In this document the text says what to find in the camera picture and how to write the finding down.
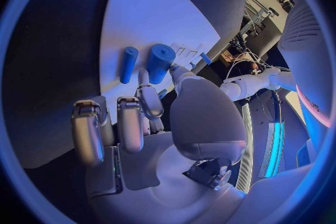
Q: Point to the glowing light bar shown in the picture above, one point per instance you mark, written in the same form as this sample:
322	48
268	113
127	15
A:
274	150

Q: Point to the small blue block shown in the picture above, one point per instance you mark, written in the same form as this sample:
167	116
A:
162	94

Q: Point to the tiny blue plug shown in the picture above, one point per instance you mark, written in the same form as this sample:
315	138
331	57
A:
193	65

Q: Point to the white task board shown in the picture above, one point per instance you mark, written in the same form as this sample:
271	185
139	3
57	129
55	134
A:
147	7

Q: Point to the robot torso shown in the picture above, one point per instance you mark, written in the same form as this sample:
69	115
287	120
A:
301	49

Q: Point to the workshop equipment rack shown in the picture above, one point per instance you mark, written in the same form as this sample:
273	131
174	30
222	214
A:
265	18

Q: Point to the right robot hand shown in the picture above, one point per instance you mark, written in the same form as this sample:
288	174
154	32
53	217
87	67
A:
204	119

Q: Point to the thick blue cylinder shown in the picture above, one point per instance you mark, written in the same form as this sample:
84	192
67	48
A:
158	62

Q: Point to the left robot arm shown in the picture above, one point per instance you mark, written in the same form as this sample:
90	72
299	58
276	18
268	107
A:
252	83

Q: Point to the small blue peg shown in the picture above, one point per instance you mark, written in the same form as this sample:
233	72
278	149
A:
206	58

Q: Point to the slim blue cylinder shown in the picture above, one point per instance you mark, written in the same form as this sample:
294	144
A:
128	64

